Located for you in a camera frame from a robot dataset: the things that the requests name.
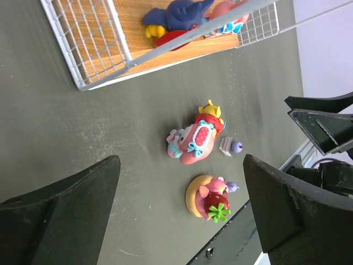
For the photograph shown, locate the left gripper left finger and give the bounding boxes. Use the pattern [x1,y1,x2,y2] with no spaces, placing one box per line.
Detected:
[1,155,121,264]

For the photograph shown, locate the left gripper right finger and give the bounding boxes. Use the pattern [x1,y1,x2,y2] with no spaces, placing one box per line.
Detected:
[243,154,352,264]

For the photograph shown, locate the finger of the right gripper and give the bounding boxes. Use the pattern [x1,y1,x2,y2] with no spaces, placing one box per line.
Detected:
[288,109,353,156]
[285,92,352,113]

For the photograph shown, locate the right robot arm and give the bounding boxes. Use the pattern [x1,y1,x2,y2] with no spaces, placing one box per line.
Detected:
[285,92,352,198]

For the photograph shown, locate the pink melody toy on shelf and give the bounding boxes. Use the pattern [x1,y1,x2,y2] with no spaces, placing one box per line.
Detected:
[204,0,250,39]

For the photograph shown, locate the small purple blob toy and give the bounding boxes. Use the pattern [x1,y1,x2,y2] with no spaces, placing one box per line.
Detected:
[227,182,239,193]

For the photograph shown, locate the small purple cake toy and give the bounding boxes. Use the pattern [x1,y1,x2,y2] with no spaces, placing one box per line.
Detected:
[219,137,243,157]

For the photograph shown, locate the blue stitch toy figure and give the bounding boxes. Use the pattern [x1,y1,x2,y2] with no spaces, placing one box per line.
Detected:
[142,1,213,43]

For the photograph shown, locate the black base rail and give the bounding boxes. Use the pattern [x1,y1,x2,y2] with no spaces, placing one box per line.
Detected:
[188,201,262,265]

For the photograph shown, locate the white wire wooden shelf rack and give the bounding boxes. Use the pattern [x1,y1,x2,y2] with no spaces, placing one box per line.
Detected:
[39,0,353,92]

